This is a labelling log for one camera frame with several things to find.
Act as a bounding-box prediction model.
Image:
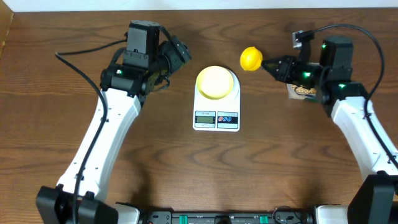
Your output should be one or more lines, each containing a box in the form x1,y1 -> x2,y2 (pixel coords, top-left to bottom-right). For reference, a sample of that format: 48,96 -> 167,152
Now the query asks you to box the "white kitchen scale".
192,68 -> 241,132

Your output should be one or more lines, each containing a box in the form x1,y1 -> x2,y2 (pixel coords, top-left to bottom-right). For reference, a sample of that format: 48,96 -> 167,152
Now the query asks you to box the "yellow bowl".
196,66 -> 234,100

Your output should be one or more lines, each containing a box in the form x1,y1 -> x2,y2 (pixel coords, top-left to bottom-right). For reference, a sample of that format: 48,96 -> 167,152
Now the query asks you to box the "yellow measuring scoop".
240,47 -> 263,71

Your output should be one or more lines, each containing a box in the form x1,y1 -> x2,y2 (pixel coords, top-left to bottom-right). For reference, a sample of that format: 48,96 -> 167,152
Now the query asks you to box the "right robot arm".
261,36 -> 397,223

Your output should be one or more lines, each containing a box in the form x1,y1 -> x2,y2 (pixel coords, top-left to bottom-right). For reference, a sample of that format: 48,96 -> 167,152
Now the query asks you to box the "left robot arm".
36,20 -> 191,223

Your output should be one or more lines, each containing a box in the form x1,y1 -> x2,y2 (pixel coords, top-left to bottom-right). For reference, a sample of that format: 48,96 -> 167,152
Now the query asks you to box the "clear container of soybeans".
287,84 -> 317,100

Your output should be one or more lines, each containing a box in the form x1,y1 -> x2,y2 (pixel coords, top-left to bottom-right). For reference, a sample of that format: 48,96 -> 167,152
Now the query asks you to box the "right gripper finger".
261,56 -> 288,70
264,65 -> 280,80

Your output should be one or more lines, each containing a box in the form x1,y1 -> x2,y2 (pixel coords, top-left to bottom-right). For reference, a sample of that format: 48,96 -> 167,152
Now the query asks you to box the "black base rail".
137,208 -> 317,224

